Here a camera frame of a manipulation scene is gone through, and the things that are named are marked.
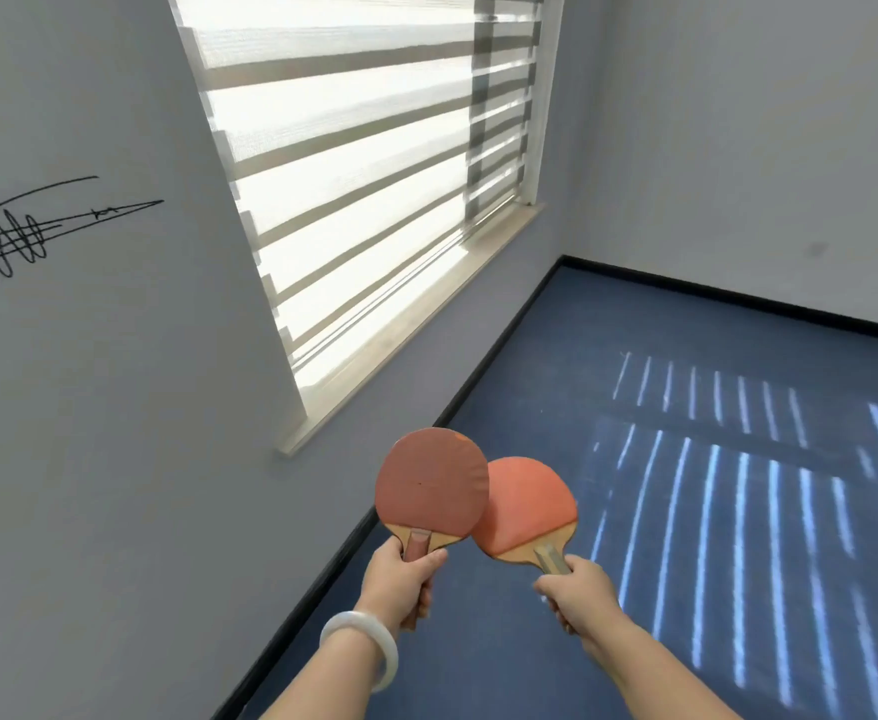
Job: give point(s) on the red paddle dark handle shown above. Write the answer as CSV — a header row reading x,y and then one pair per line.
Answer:
x,y
431,479

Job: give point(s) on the orange-red paddle light handle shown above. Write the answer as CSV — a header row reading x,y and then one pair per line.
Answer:
x,y
532,509

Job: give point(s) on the person's right forearm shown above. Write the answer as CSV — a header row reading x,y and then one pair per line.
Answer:
x,y
656,682

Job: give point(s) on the person's left hand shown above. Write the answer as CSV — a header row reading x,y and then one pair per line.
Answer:
x,y
401,584

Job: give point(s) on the person's right hand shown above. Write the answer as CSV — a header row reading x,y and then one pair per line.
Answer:
x,y
585,599

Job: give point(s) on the person's left forearm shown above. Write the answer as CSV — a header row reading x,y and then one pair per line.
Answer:
x,y
326,682

